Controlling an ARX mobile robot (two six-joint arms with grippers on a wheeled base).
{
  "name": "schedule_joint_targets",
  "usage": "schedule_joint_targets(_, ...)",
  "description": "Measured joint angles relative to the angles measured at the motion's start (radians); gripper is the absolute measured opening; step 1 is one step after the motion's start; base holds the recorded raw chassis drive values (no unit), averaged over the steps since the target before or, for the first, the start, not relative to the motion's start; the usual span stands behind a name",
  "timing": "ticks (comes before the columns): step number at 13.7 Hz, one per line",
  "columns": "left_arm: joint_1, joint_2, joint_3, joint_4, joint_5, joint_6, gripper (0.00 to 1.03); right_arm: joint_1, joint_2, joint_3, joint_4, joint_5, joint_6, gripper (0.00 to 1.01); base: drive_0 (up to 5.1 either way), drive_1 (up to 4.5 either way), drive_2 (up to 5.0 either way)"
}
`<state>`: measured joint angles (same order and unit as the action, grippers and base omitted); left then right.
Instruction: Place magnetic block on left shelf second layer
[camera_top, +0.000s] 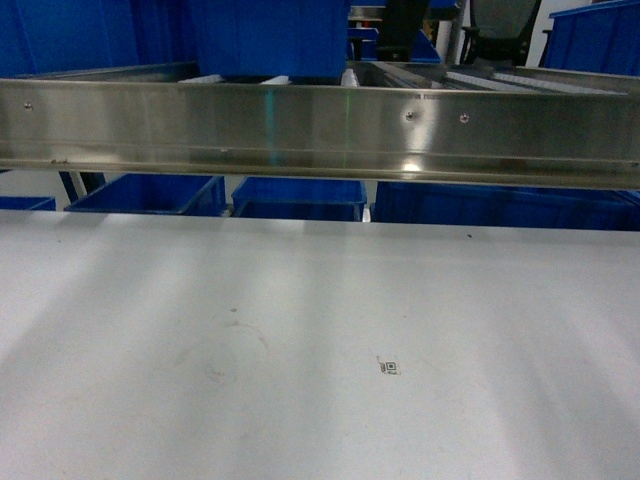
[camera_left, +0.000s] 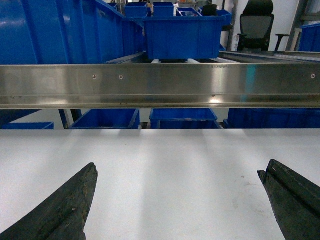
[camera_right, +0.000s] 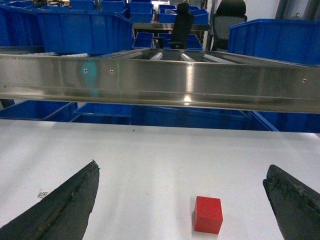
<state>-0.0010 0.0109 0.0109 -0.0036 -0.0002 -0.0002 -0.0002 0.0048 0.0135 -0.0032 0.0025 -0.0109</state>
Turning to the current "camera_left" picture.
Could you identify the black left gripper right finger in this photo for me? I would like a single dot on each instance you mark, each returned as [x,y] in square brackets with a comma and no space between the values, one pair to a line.
[295,201]

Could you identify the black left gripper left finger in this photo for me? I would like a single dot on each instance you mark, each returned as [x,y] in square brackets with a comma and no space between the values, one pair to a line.
[63,215]

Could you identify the blue bin lower right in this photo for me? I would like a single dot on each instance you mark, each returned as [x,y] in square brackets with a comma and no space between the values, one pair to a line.
[272,118]

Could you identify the blue bin lower left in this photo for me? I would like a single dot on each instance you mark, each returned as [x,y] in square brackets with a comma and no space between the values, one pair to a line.
[108,119]

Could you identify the blue bin lower centre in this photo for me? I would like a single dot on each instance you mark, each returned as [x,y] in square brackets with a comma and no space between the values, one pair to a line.
[183,118]

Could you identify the black office chair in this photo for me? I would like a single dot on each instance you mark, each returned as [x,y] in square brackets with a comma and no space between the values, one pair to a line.
[256,24]

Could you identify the large blue bin left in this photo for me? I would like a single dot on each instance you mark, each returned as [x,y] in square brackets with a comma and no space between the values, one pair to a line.
[47,32]

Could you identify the blue plastic bin centre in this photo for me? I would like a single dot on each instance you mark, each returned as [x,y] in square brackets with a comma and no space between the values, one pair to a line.
[183,37]

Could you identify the stainless steel shelf rail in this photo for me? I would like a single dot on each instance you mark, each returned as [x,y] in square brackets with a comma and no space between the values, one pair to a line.
[160,85]

